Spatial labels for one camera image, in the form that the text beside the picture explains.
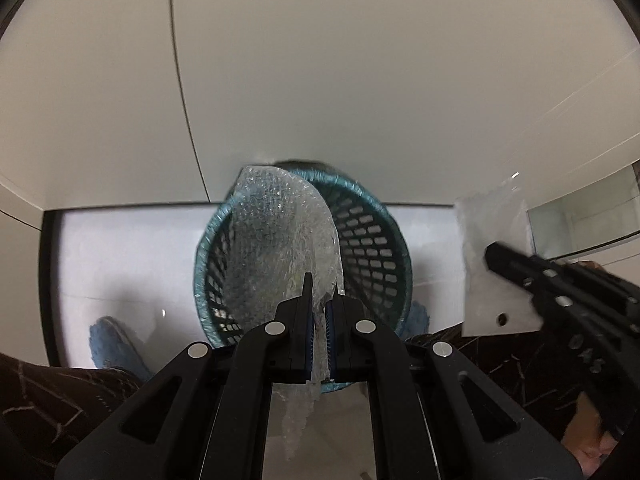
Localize clear bubble wrap sheet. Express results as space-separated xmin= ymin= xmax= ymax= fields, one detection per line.
xmin=220 ymin=165 xmax=346 ymax=461

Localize translucent plastic bag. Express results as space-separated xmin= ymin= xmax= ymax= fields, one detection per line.
xmin=454 ymin=189 xmax=545 ymax=337

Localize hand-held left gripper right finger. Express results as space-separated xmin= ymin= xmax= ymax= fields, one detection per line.
xmin=325 ymin=294 xmax=583 ymax=480

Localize person's patterned brown pants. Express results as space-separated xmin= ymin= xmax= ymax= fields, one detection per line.
xmin=0 ymin=310 xmax=616 ymax=480

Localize blue fuzzy slipper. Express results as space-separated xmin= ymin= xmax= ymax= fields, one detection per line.
xmin=397 ymin=300 xmax=432 ymax=341
xmin=89 ymin=316 xmax=153 ymax=383

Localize teal plastic waste basket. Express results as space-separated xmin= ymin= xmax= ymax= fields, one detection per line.
xmin=194 ymin=160 xmax=413 ymax=395

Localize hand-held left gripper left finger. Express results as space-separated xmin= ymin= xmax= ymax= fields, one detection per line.
xmin=54 ymin=272 xmax=315 ymax=480

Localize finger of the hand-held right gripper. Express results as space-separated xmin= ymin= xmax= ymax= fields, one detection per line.
xmin=484 ymin=241 xmax=567 ymax=302

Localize person's right hand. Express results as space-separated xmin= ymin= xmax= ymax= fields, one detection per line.
xmin=561 ymin=391 xmax=621 ymax=476

